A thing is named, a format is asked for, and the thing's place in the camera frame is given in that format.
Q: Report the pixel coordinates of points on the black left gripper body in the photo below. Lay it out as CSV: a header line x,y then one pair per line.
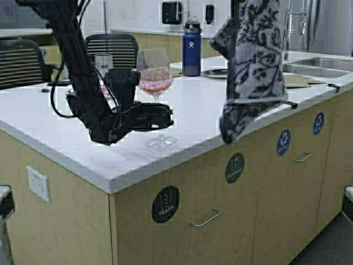
x,y
137,118

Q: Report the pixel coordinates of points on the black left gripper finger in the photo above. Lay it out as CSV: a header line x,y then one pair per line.
x,y
160,109
159,124

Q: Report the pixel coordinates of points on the wine glass with pink liquid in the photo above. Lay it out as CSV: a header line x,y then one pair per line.
x,y
156,78

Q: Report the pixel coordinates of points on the grey floral patterned cloth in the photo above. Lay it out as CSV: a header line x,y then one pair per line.
x,y
251,41

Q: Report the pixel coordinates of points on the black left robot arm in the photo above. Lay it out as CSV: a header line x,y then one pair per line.
x,y
105,105

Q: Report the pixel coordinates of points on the robot base right corner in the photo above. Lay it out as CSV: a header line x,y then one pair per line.
x,y
347,202

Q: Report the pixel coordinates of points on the robot base left corner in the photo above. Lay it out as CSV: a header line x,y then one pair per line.
x,y
7,209

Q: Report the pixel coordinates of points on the pink spill on counter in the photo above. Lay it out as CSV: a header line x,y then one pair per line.
x,y
107,93

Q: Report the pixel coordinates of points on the dark round plate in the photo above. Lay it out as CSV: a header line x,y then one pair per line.
x,y
215,73

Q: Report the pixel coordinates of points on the round trash label sticker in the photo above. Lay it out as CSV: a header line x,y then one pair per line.
x,y
165,204

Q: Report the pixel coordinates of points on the blue insulated water bottle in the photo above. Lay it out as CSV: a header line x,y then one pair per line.
x,y
191,62

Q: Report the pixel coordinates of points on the black flat device on counter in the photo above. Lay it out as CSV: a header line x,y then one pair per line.
x,y
60,83

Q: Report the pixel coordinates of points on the round compost label sticker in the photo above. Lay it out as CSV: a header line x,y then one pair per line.
x,y
234,168

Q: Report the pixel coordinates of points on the black paper towel dispenser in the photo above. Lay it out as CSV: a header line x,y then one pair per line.
x,y
172,12

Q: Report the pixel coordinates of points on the island side power outlet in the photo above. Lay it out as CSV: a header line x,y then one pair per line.
x,y
38,183

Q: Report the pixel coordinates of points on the black mesh office chair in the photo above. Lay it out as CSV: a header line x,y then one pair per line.
x,y
22,64

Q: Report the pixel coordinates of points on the blue recycle label sticker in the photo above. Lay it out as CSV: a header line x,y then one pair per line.
x,y
283,143

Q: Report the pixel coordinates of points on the tan placemat near plate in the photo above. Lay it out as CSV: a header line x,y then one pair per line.
x,y
299,81

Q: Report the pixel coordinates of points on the island chrome faucet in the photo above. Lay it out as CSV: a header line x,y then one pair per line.
x,y
289,27

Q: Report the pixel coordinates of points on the island stainless sink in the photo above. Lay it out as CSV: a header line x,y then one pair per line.
x,y
320,67

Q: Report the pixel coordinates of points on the stainless steel refrigerator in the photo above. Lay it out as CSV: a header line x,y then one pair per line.
x,y
328,27

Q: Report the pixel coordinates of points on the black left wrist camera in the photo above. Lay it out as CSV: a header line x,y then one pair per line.
x,y
122,82

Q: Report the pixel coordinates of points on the trash drawer metal handle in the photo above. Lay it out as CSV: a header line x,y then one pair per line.
x,y
206,219

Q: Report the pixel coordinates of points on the black wall soap dispenser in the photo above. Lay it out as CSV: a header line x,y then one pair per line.
x,y
209,13

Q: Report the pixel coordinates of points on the recycle drawer metal handle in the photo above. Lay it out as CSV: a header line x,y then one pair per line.
x,y
303,157

